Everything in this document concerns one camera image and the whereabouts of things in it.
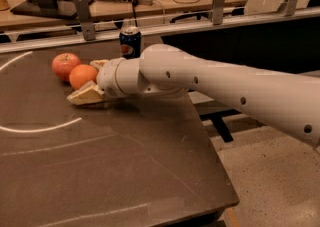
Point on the blue Pepsi can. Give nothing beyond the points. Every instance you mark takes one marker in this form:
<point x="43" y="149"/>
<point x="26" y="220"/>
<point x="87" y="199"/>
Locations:
<point x="130" y="42"/>

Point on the metal rail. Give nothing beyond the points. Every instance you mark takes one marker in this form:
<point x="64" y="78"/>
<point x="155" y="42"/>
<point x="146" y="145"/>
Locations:
<point x="163" y="29"/>

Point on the orange fruit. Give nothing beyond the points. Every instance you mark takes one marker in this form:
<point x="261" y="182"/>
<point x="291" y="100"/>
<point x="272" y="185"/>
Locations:
<point x="81" y="74"/>

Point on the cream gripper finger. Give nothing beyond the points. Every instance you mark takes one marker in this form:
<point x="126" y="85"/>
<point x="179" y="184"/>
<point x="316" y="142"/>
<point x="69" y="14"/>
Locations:
<point x="98" y="64"/>
<point x="86" y="94"/>

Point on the black monitor stand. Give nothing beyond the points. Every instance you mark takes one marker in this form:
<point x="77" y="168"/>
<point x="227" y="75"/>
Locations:
<point x="47" y="8"/>

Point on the red apple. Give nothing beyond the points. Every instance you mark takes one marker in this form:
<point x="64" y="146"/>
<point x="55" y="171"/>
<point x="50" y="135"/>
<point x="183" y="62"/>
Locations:
<point x="63" y="64"/>

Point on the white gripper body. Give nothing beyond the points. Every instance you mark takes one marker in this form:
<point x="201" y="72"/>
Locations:
<point x="106" y="78"/>

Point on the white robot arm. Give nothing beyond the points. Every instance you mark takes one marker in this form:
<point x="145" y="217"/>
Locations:
<point x="287" y="102"/>

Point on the metal bracket left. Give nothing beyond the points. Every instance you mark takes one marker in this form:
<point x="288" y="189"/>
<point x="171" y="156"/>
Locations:
<point x="84" y="16"/>

